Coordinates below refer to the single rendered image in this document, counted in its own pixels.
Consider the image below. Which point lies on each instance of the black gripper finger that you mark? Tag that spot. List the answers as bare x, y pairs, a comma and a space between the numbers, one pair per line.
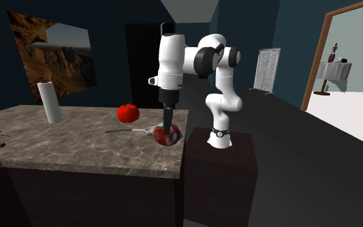
167, 121

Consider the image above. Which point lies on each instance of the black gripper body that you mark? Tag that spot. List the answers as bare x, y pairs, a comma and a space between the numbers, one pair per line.
169, 95

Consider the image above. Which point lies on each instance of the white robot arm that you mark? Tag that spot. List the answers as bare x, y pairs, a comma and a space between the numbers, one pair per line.
171, 59

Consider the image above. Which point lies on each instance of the red and blue bowl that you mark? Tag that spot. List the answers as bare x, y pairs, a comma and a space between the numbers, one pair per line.
171, 137

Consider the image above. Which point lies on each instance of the red tomato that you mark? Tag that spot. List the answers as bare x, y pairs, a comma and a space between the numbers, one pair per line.
128, 113

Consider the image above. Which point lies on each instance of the dark robot stand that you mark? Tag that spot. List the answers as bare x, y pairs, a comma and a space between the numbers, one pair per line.
219, 182

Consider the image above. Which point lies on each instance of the white mesh screen panel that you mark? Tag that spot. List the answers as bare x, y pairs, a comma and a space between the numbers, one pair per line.
266, 70

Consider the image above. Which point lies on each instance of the dark kitchen counter cabinet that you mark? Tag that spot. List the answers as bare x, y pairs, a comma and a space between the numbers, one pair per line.
90, 198

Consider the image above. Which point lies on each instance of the white paper towel roll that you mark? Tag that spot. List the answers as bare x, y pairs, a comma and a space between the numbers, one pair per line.
49, 102

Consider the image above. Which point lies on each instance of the round table with white cloth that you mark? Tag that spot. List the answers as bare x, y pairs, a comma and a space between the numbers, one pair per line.
333, 70

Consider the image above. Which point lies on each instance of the canyon landscape wall picture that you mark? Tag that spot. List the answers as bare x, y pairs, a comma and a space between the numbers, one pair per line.
55, 56

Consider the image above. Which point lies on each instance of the brown wooden door frame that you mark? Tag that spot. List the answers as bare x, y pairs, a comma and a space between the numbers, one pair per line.
317, 59

